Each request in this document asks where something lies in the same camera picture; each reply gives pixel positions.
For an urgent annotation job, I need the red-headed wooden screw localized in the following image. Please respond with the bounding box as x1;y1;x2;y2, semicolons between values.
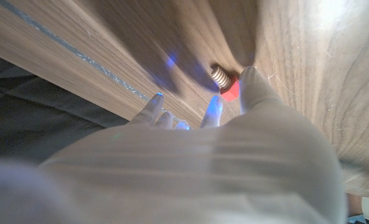
210;65;241;102

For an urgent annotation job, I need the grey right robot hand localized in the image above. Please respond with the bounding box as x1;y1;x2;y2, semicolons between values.
0;65;348;224

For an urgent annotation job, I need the black backdrop curtain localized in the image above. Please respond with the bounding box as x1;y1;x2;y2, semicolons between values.
0;50;129;164

